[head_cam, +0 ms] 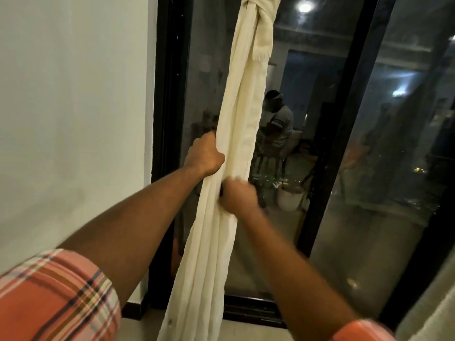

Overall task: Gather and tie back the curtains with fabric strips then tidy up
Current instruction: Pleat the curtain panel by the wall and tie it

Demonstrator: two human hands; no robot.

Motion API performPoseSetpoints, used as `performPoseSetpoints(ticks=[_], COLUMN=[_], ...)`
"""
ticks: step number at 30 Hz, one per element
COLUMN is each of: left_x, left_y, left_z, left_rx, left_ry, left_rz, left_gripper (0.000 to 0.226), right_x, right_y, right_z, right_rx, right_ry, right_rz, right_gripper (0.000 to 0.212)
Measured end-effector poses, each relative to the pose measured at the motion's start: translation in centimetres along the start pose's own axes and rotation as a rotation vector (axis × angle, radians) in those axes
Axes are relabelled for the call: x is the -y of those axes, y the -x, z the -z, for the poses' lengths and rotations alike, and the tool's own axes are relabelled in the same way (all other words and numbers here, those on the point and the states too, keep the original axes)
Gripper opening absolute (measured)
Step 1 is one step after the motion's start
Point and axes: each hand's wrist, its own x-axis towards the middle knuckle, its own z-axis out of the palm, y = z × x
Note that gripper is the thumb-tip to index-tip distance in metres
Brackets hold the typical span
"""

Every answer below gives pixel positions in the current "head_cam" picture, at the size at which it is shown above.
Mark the person's right hand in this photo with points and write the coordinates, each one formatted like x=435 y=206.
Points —
x=239 y=200

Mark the person's left hand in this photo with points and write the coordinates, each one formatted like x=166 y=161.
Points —
x=203 y=155

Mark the person's left fingers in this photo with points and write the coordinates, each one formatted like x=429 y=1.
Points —
x=217 y=149

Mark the person's right fingers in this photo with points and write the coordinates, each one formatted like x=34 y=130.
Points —
x=234 y=185

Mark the cream knotted curtain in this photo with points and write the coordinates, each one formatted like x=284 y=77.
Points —
x=241 y=102

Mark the person's right forearm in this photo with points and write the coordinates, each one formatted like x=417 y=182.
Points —
x=295 y=273

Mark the person's left forearm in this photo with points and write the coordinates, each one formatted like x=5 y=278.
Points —
x=135 y=230

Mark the white pot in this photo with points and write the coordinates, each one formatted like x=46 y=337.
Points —
x=288 y=199

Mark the black sliding glass door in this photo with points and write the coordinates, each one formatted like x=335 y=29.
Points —
x=167 y=102

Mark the orange plaid right shirt sleeve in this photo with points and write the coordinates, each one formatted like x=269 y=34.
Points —
x=366 y=332

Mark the orange plaid shirt sleeve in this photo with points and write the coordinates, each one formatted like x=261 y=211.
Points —
x=53 y=298
x=366 y=332

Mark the orange plaid left shirt sleeve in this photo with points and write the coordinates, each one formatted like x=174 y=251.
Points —
x=53 y=298

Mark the pale grey curtain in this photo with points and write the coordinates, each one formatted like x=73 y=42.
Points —
x=435 y=321

